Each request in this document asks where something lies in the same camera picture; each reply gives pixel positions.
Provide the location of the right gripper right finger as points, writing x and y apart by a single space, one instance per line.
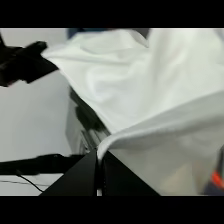
123 181

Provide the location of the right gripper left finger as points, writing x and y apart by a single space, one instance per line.
80 180

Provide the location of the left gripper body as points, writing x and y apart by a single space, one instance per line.
23 66

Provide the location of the white T-shirt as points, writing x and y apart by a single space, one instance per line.
146 86

